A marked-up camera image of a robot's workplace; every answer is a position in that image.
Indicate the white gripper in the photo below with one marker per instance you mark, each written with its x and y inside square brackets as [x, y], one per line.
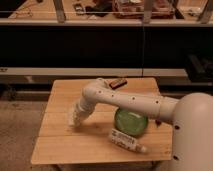
[81, 114]

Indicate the white sponge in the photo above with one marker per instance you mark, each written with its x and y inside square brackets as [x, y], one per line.
[71, 117]

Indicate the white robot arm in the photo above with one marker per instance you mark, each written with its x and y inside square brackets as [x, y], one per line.
[191, 118]

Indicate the brown chocolate bar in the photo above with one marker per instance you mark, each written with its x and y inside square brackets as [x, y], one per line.
[117, 83]

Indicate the white plastic bottle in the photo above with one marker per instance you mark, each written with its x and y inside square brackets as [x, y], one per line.
[125, 141]

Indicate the wooden folding table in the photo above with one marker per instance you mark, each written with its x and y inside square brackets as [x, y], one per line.
[57, 143]

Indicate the green bowl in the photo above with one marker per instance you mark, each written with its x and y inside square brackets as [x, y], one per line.
[130, 123]

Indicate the red small object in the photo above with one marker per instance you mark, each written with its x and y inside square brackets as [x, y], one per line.
[158, 123]

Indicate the black device on shelf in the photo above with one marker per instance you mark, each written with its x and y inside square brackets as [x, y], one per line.
[79, 9]

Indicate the red tray on shelf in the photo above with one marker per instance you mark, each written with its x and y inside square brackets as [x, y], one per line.
[135, 9]

